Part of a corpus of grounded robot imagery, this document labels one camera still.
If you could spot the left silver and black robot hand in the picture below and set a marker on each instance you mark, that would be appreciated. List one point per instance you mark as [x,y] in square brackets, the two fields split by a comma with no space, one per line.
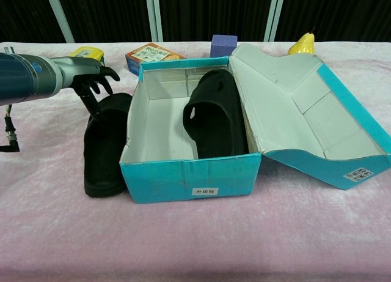
[79,68]

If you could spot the black rubber slipper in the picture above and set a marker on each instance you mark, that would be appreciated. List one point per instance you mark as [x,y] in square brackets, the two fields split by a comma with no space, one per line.
[104,153]
[217,120]

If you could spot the orange snack box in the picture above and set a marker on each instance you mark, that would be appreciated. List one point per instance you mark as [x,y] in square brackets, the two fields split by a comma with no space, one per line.
[152,54]

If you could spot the teal cardboard shoe box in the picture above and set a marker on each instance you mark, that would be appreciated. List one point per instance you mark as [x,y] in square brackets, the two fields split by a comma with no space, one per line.
[189,178]

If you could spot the green tub with yellow lid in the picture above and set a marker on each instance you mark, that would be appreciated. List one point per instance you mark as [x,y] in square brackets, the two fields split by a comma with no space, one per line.
[87,52]

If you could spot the black pleated curtain panel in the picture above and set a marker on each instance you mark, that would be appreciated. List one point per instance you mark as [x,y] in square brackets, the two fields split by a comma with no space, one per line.
[21,13]
[104,16]
[342,9]
[214,9]

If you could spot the purple cube block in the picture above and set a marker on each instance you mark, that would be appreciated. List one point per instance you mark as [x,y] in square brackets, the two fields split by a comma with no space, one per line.
[221,45]

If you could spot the pink plush table cloth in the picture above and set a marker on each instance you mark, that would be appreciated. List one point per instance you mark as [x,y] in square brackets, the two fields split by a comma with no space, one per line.
[195,239]

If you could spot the yellow pear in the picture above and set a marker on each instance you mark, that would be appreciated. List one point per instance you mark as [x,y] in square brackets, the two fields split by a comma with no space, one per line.
[304,43]

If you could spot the pale metal frame post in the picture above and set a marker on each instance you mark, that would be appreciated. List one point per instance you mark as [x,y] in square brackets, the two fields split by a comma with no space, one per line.
[275,13]
[59,16]
[154,16]

